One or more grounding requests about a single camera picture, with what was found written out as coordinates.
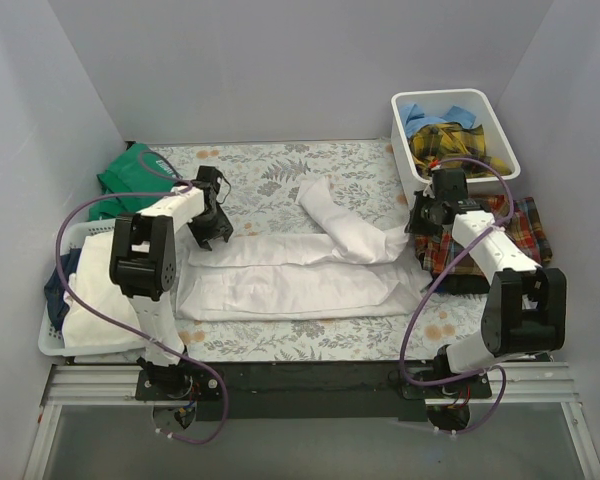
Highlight yellow plaid shirt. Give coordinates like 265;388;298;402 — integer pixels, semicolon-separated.
409;123;512;178

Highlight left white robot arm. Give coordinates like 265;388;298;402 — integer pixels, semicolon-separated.
109;166;233;400

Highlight white plastic bin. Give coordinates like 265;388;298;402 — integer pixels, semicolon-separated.
391;89;521;198

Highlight blue shirt in bin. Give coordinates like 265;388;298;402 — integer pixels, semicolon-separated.
398;103;476;139

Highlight white laundry basket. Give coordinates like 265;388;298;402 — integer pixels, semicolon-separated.
38;219;144;357

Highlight dark blue garment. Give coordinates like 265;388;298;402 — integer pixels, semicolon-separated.
44;248;82;331

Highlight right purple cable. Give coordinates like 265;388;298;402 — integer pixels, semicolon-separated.
398;157;516;434

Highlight green shirt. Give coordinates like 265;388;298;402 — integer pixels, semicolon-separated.
88;143;180;221

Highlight aluminium frame rail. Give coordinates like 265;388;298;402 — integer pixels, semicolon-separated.
42;362;580;406

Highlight red plaid shirt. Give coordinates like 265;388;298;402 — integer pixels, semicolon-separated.
415;195;553;279

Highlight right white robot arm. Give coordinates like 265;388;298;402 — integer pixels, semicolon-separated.
399;166;567;398

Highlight floral table cloth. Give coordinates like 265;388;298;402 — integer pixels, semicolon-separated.
124;140;537;362

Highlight white long sleeve shirt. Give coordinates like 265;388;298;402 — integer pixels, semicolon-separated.
176;177;431;322

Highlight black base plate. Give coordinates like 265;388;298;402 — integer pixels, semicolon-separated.
135;359;497;422

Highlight white folded cloth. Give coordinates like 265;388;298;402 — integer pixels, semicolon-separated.
62;231;141;350

